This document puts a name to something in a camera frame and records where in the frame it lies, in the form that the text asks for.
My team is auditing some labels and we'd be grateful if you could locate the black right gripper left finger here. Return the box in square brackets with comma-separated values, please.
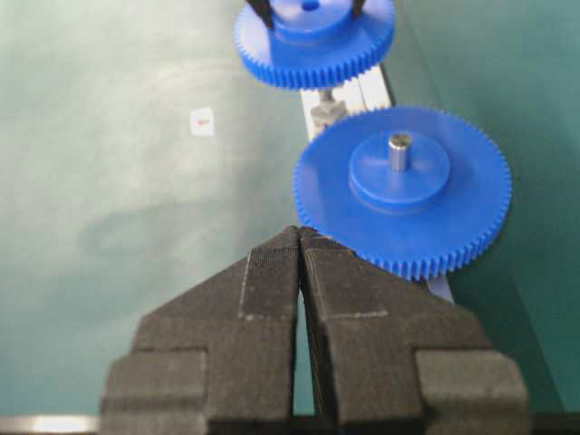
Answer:
[100, 227, 300, 434]

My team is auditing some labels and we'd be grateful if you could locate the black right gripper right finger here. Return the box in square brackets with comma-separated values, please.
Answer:
[299, 227, 531, 434]

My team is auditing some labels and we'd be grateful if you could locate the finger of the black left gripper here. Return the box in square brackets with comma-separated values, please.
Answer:
[352, 0, 365, 18]
[246, 0, 275, 30]

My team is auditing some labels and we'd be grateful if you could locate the bare steel shaft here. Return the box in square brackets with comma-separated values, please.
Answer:
[311, 89, 343, 129]

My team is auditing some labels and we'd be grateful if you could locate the steel shaft through gear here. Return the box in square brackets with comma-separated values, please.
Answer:
[388, 132, 412, 172]

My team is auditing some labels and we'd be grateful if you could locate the mounted blue plastic gear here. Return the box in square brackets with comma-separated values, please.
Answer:
[293, 106, 513, 280]

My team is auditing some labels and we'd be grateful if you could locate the small white paper sticker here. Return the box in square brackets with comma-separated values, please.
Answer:
[189, 107, 215, 137]

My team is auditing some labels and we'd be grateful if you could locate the aluminium extrusion rail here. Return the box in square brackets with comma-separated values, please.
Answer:
[299, 61, 454, 304]

